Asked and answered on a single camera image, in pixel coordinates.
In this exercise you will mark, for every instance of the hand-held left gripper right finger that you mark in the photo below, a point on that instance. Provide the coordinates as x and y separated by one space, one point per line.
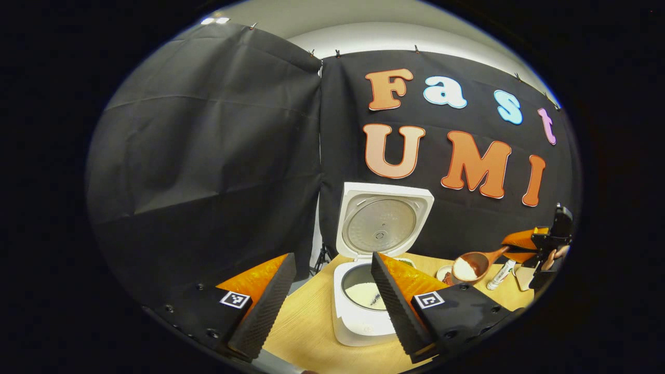
397 311

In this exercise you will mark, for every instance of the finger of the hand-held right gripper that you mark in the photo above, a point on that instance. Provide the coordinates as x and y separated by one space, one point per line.
522 239
524 257

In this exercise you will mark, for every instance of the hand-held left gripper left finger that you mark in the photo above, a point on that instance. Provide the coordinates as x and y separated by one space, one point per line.
265 311

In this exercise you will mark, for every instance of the white rice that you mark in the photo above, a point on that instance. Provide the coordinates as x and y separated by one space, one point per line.
464 270
363 295

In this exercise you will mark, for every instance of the brown wooden spoon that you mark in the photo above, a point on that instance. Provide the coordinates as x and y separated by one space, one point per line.
486 258

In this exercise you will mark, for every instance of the white rice cooker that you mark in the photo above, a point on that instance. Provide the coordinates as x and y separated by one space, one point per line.
358 332

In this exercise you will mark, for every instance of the small white drink bottle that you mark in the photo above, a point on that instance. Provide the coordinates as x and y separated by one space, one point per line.
499 278

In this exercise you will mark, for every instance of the red meat piece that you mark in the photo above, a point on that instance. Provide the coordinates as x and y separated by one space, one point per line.
448 279

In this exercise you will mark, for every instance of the round white plate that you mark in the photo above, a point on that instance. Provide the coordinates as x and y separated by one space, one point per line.
442 270

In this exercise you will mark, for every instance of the black backdrop stand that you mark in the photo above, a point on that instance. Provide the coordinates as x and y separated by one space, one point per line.
323 254

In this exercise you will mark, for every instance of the black backdrop cloth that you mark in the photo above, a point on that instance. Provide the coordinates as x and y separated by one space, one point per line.
208 156

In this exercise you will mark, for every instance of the ceiling light panel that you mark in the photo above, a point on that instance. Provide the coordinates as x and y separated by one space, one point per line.
215 21

